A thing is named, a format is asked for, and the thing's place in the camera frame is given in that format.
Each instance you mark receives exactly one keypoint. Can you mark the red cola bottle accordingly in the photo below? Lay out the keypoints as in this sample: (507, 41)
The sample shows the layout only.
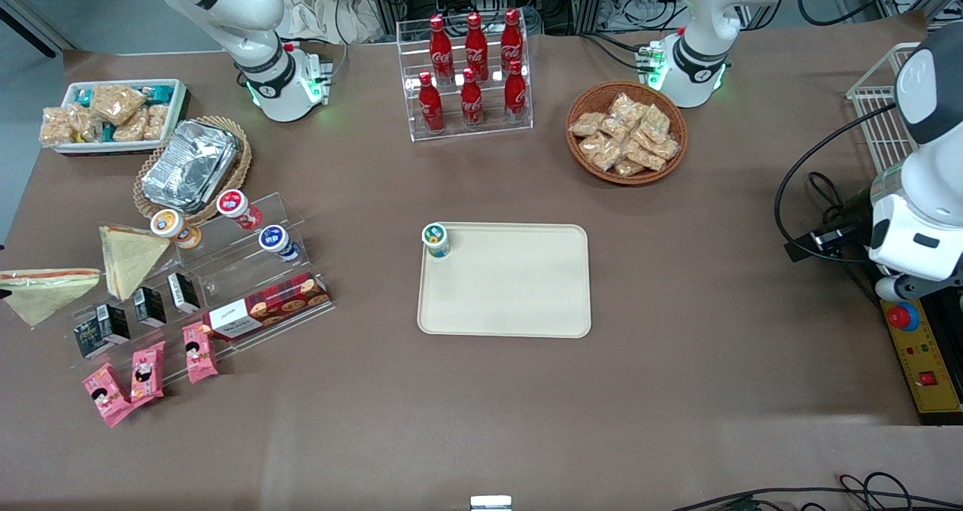
(476, 48)
(431, 104)
(472, 101)
(515, 93)
(511, 41)
(441, 52)

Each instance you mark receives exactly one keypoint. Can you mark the beige plastic serving tray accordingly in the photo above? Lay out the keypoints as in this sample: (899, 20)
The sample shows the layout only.
(519, 285)

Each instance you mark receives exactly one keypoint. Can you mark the dark bar beside table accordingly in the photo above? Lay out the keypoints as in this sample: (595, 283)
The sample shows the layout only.
(26, 23)

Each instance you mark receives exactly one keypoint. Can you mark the clear acrylic tiered snack rack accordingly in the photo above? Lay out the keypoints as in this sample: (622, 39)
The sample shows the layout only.
(248, 270)

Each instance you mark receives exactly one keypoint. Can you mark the red plaid cookie box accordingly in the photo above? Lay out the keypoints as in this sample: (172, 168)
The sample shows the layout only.
(271, 308)

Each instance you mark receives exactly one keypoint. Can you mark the red lid yogurt bottle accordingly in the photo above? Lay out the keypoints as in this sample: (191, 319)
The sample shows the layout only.
(237, 206)

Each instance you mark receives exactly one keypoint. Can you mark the white rectangular plastic bin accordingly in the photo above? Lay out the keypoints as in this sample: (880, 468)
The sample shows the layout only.
(179, 93)

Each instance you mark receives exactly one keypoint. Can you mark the clear rice cracker packet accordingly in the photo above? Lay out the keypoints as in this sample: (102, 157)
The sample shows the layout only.
(116, 103)
(132, 127)
(654, 122)
(629, 168)
(587, 124)
(602, 151)
(665, 148)
(645, 157)
(626, 107)
(56, 127)
(156, 122)
(85, 123)

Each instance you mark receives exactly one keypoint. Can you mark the crumpled beige bag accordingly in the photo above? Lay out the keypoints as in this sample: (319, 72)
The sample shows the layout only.
(338, 14)

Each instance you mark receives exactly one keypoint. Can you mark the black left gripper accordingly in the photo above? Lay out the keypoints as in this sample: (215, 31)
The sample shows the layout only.
(855, 211)

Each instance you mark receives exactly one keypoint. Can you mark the pink cartoon snack pack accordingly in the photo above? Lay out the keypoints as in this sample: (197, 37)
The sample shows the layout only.
(107, 395)
(200, 353)
(147, 374)

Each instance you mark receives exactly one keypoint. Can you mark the triangular sandwich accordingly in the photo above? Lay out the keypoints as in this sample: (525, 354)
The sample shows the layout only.
(132, 263)
(45, 293)

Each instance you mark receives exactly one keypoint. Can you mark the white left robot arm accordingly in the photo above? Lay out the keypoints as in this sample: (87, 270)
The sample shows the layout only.
(707, 14)

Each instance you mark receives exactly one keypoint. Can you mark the green lid yogurt bottle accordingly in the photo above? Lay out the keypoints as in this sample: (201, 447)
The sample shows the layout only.
(435, 240)

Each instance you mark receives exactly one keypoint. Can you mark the black snack pack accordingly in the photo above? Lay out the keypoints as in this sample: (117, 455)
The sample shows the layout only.
(90, 334)
(119, 323)
(183, 293)
(150, 308)

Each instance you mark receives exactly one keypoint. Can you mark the orange lid yogurt bottle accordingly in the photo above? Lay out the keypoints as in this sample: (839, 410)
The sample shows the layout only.
(171, 226)

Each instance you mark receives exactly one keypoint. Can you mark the silver foil container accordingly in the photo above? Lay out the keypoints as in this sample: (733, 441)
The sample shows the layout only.
(188, 165)

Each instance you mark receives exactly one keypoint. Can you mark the clear acrylic bottle rack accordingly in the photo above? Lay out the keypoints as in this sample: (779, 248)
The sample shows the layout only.
(493, 131)

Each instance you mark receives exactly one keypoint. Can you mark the oval wicker basket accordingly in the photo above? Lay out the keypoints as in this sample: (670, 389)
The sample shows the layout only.
(242, 161)

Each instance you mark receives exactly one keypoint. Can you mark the round brown wicker basket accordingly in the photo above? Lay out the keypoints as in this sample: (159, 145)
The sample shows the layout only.
(677, 120)

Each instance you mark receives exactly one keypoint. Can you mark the yellow emergency stop box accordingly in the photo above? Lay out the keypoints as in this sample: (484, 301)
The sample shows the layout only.
(921, 360)

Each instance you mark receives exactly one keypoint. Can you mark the teal snack packet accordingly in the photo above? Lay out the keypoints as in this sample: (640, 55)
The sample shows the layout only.
(83, 95)
(159, 94)

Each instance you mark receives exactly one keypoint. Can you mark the brown table cover sheet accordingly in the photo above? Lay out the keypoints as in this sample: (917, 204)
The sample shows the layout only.
(677, 308)

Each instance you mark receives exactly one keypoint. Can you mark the blue lid yogurt bottle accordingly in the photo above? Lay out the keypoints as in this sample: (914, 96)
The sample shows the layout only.
(277, 241)

